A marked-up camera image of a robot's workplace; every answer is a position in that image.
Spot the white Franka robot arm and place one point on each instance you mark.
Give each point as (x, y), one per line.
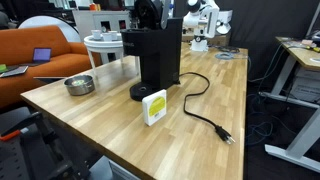
(203, 20)

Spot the orange sofa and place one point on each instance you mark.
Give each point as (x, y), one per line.
(26, 40)

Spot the grey tablet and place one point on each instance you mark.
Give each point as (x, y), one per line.
(15, 71)

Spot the coffee pod with green lid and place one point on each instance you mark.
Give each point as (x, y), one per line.
(78, 82)

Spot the wooden desk with white legs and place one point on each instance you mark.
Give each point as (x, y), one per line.
(300, 56)

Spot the white box with yellow label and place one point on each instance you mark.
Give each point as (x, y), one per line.
(155, 107)

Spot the round white side table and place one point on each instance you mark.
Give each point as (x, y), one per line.
(103, 46)

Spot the grey box under desk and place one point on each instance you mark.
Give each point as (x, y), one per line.
(308, 85)

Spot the black coffee maker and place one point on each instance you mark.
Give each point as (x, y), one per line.
(158, 53)

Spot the coffee pod with purple lid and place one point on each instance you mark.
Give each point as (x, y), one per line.
(106, 36)

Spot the round metal bowl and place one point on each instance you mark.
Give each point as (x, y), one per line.
(71, 89)

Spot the round white chair back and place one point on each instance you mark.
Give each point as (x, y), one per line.
(66, 26)

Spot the coffee pod with orange lid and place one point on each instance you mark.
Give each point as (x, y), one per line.
(96, 34)

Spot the white cabinet with cubbies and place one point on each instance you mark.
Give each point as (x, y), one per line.
(100, 21)

